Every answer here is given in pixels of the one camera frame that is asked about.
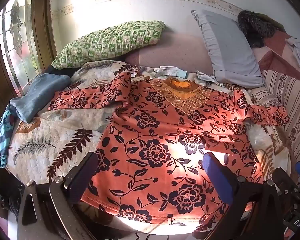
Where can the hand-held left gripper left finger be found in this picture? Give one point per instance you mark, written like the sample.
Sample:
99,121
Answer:
86,166

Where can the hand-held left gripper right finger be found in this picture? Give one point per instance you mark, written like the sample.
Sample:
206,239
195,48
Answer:
216,173

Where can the orange floral shirt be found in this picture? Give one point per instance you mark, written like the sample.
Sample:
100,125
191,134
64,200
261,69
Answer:
165,130

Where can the leaf print fleece blanket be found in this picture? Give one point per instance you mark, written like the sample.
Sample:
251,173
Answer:
52,135

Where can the striped beige bedding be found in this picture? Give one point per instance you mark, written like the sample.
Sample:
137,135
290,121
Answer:
287,95

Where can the blue fleece cloth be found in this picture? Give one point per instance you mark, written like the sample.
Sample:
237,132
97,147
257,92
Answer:
40,95

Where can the teal patterned cloth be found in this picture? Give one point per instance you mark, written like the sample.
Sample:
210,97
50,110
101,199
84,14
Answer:
3,135

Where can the small pale cloth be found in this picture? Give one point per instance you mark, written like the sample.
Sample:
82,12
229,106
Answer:
205,77

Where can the black cloth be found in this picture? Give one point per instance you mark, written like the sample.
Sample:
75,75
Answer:
57,70

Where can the small shiny packet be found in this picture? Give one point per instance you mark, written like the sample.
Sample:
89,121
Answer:
136,70

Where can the white glove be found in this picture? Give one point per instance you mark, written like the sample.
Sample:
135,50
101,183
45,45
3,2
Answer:
171,70

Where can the pink patchwork bedcover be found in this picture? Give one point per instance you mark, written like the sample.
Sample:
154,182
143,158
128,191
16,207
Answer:
275,55

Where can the white crumpled cloth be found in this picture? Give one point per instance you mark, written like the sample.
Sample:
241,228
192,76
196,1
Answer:
298,51

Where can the grey blue pillow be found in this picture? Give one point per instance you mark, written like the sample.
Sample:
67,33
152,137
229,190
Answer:
227,52

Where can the green checkered pillow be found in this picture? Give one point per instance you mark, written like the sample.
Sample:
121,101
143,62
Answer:
110,42

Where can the mauve bed sheet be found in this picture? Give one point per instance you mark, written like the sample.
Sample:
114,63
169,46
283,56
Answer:
175,50

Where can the stained glass window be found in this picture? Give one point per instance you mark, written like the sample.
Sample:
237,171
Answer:
17,35

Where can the dark fuzzy cushion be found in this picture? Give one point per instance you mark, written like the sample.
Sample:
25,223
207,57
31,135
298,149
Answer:
256,27

